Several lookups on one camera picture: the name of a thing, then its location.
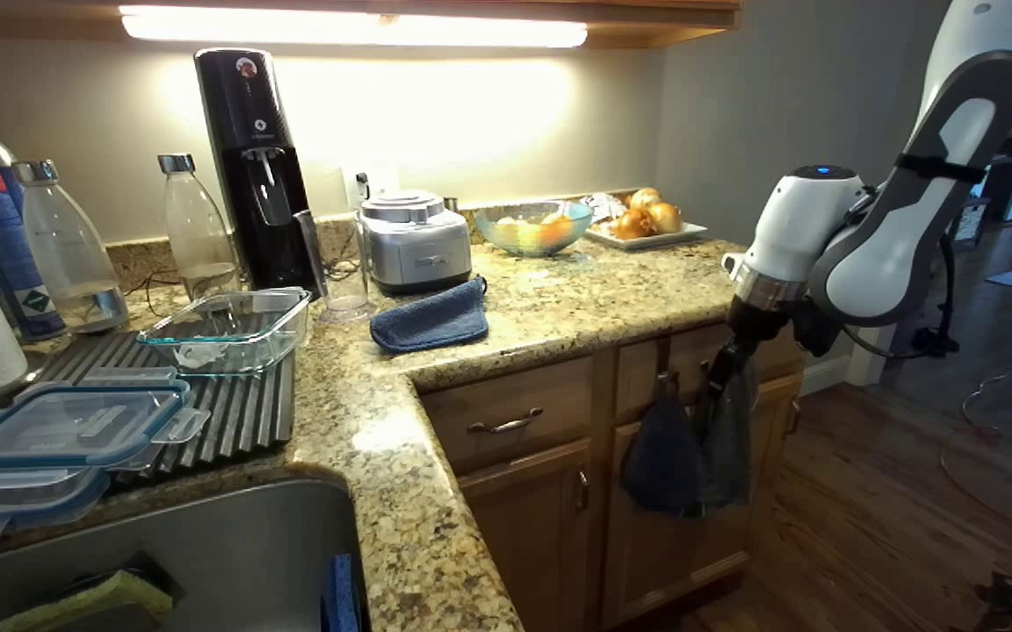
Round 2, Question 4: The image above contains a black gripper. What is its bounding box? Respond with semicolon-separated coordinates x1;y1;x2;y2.
702;296;795;399

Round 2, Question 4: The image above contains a dark blue towel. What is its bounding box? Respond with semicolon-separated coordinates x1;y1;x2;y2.
619;372;709;521

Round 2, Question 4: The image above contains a wooden drawer with towel hanger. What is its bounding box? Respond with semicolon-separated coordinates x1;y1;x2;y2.
611;324;809;427

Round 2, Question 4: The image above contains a grey blue hanging towel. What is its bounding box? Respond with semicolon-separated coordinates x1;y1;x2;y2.
696;348;759;517

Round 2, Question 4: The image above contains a folded blue towel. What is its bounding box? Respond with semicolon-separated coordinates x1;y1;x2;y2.
365;274;496;359

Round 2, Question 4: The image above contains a silver countertop appliance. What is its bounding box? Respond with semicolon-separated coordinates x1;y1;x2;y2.
354;188;474;298

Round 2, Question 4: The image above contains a white rectangular tray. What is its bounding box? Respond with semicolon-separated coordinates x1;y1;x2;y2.
583;218;714;252

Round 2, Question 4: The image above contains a wide wooden cabinet door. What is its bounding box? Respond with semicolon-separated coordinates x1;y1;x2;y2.
599;372;806;632

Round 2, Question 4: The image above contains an orange fruit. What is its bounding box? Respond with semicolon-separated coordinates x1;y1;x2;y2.
533;211;580;252

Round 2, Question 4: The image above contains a clear glass fruit bowl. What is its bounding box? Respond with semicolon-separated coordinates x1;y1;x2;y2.
479;195;599;259

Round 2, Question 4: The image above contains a yellow fruit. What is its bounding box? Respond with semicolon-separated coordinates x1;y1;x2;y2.
490;213;530;255

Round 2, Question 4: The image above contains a narrow wooden cabinet door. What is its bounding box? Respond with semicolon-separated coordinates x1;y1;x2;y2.
456;437;600;632

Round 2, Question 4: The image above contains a wooden upper cabinet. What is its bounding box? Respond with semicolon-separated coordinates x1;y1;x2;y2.
0;0;747;54

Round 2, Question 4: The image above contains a blue sponge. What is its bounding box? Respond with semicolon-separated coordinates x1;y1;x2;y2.
315;551;371;632

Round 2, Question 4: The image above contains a grey ribbed drying mat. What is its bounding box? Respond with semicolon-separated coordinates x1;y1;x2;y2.
12;329;300;476

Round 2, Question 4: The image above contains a glass baking dish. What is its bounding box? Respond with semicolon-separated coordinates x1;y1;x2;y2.
137;286;315;378

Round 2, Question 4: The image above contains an under-cabinet light bar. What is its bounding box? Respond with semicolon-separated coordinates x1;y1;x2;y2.
116;2;594;54

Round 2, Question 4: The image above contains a black soda maker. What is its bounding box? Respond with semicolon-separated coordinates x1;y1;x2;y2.
190;44;330;302

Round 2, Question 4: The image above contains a clear bottle with silver cap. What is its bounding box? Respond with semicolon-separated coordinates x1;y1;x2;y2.
155;152;242;298

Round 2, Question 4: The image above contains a stainless steel sink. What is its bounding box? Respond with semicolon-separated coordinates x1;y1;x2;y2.
0;469;373;632

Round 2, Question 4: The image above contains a clear plastic container lid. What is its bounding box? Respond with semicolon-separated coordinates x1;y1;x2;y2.
0;372;216;475

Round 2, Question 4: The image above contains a clear plastic bottle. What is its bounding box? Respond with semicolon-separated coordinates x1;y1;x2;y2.
13;156;135;341

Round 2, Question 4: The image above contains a green sponge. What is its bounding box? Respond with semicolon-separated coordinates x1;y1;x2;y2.
0;564;178;632

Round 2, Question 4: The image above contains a plastic container with blue lid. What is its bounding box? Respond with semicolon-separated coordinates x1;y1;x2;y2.
0;463;113;568

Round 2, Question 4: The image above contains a blue bottle with red label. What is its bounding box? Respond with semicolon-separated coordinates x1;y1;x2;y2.
0;98;70;352

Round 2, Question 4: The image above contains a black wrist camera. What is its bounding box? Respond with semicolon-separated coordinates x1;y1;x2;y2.
792;296;852;360

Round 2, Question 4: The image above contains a wooden drawer with metal handle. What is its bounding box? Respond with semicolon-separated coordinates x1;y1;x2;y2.
420;352;600;476

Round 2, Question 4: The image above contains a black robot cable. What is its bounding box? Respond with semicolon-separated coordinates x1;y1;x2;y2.
892;149;992;359

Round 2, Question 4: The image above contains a white wall outlet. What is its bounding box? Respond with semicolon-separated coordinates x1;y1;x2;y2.
344;169;376;211

